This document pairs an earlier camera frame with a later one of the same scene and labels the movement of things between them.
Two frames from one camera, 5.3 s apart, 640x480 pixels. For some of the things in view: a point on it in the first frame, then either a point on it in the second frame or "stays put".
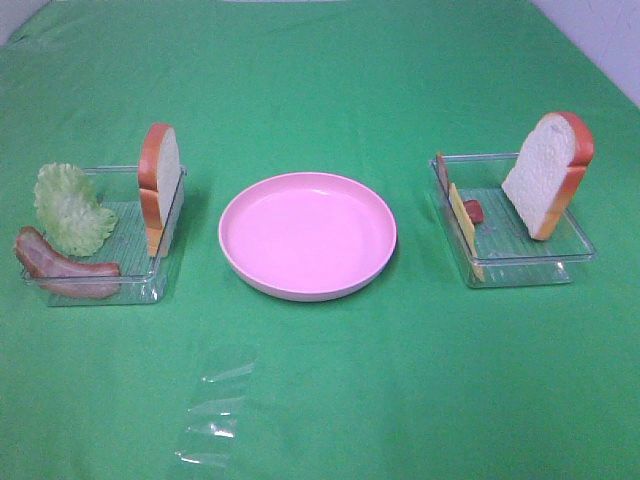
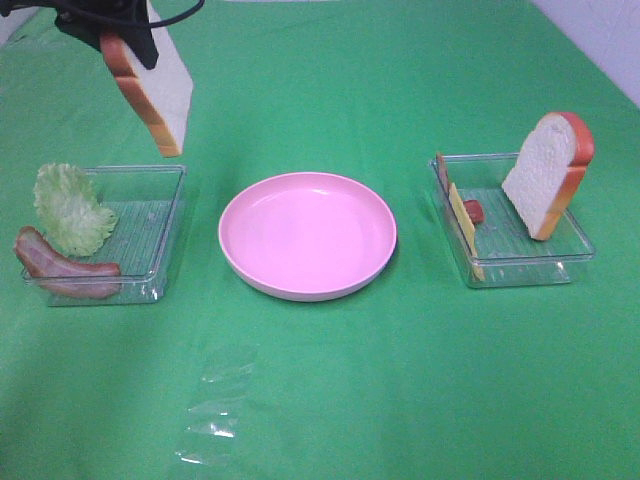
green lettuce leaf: (71, 214) stays put
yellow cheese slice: (463, 215) stays put
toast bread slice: (159, 174) -> (162, 89)
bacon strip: (54, 273) stays put
